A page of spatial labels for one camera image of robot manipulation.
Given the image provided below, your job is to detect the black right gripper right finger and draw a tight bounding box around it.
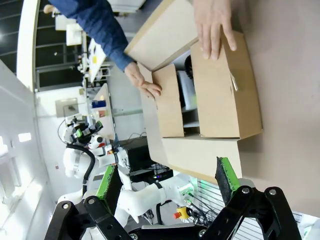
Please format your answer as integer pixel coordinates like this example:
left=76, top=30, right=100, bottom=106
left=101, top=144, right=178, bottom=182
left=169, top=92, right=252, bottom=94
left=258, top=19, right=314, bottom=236
left=199, top=156, right=304, bottom=240

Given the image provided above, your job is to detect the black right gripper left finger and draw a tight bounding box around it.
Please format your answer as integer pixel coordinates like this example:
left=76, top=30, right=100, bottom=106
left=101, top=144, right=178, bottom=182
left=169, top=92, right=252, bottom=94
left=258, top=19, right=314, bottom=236
left=46, top=163, right=131, bottom=240

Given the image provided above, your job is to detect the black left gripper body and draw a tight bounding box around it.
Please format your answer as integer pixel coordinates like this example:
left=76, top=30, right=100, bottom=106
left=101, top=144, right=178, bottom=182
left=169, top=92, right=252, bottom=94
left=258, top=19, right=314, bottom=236
left=66, top=121, right=104, bottom=146

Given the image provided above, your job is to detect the brown cardboard box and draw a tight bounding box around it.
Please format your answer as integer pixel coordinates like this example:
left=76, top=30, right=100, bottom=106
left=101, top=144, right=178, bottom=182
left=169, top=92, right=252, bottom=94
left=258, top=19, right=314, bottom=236
left=124, top=0, right=264, bottom=186

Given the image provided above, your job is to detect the person's right forearm blue sleeve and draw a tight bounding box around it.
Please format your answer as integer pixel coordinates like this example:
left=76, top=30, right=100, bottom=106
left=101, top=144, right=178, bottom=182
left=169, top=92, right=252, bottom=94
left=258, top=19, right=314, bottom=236
left=48, top=0, right=138, bottom=73

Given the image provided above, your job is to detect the white desk with blue box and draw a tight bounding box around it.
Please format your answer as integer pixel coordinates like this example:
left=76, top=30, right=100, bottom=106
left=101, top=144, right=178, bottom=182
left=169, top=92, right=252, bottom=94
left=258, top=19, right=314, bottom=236
left=84, top=82, right=117, bottom=141

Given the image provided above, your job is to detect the white gift item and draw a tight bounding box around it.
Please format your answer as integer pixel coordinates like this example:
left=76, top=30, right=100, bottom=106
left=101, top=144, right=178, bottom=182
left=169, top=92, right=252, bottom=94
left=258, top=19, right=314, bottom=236
left=176, top=70, right=201, bottom=129

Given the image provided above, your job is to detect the black gift item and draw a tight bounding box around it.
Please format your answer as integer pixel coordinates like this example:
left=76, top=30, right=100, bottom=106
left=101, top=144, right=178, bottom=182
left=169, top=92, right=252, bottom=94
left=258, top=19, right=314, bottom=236
left=184, top=54, right=195, bottom=81

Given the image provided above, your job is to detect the person's right hand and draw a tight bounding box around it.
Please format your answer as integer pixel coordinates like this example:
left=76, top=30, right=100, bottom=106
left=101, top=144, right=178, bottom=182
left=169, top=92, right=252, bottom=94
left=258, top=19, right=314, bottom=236
left=123, top=61, right=163, bottom=101

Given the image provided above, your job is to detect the person's left hand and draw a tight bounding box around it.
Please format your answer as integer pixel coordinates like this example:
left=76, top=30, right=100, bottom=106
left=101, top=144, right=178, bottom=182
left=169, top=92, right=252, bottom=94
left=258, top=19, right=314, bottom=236
left=193, top=0, right=238, bottom=61

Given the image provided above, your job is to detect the black computer case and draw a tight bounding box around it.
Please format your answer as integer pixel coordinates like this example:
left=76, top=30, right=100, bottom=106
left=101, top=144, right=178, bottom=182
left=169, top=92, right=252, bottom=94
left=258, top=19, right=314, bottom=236
left=126, top=142, right=174, bottom=184

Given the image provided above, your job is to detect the yellow red emergency stop button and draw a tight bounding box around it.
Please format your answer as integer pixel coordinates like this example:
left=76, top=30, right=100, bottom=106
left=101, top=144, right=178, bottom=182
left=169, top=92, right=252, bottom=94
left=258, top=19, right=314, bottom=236
left=173, top=205, right=192, bottom=220

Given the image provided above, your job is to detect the white board with yellow note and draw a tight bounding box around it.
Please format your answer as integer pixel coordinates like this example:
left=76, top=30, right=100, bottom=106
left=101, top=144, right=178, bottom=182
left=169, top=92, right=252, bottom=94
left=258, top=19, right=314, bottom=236
left=84, top=37, right=108, bottom=83

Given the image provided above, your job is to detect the white pillar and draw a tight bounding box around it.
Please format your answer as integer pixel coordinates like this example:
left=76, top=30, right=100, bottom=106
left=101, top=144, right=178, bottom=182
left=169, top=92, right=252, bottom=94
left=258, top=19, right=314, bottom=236
left=15, top=0, right=41, bottom=92

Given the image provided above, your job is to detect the slotted aluminium base plate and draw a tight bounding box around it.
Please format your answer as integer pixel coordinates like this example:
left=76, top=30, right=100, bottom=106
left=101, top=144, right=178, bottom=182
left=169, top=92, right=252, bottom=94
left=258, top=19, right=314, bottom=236
left=196, top=177, right=320, bottom=240

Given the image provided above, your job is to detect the black corrugated cable hose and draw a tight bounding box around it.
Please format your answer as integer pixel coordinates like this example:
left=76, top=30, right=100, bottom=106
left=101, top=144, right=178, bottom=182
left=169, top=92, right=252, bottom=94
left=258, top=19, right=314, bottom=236
left=65, top=144, right=97, bottom=188

